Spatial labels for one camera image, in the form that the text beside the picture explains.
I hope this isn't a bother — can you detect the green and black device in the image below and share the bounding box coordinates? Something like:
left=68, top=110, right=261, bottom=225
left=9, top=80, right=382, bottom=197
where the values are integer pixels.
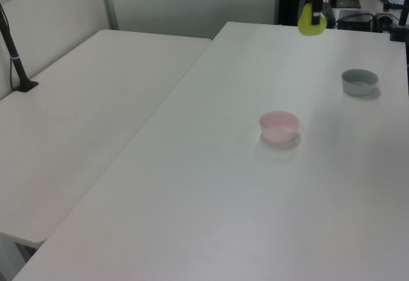
left=321, top=2, right=337, bottom=29

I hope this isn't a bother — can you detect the black camera pole with base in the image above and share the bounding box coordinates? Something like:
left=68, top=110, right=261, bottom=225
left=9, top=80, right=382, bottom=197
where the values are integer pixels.
left=0, top=3, right=40, bottom=94

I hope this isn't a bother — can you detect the black clamp pole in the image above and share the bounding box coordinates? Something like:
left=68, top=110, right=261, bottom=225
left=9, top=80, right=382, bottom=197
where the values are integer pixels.
left=388, top=0, right=409, bottom=43

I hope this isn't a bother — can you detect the white side table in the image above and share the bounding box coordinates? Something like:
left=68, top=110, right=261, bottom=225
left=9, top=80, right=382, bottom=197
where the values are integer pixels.
left=0, top=29, right=213, bottom=244

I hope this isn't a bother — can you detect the yellow-green pear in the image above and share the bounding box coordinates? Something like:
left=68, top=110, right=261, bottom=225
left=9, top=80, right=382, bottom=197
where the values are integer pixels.
left=297, top=2, right=328, bottom=38

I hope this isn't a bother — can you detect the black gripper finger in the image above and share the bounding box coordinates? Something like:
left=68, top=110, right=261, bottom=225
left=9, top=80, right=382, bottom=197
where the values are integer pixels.
left=311, top=0, right=323, bottom=27

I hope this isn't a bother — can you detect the grey plastic bowl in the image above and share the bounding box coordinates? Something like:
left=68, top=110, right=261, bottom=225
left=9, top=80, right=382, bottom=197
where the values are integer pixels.
left=341, top=68, right=380, bottom=97

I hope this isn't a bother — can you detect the black equipment box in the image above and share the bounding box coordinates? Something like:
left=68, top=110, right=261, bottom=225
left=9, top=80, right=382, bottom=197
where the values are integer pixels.
left=337, top=9, right=375, bottom=32

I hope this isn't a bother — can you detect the pink plastic bowl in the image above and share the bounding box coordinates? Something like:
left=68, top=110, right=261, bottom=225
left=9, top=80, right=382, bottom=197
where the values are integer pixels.
left=259, top=110, right=300, bottom=144

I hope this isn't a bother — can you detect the black cabinet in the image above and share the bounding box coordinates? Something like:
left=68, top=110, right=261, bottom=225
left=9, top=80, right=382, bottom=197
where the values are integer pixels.
left=277, top=0, right=302, bottom=26

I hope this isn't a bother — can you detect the grey partition frame post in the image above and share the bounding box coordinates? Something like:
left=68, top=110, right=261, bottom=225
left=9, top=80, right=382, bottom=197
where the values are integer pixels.
left=98, top=0, right=120, bottom=31

